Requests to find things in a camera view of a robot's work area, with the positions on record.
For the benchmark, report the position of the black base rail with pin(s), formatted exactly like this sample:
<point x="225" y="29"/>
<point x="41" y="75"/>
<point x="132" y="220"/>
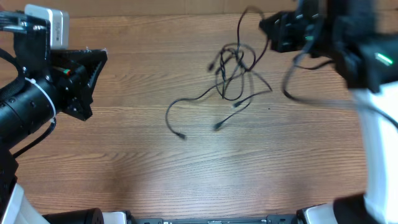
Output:
<point x="269" y="219"/>

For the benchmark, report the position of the brown cardboard wall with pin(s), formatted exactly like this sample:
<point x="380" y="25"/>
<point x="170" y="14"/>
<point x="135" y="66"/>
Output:
<point x="89" y="8"/>

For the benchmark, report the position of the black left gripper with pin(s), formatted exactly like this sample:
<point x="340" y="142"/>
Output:
<point x="76" y="83"/>

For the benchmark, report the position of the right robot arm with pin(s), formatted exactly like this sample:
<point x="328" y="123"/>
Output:
<point x="345" y="32"/>

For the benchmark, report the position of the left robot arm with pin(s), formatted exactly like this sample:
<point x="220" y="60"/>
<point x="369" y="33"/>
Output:
<point x="28" y="115"/>

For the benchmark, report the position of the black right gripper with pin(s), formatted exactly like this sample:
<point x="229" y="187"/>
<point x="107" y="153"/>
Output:
<point x="285" y="25"/>

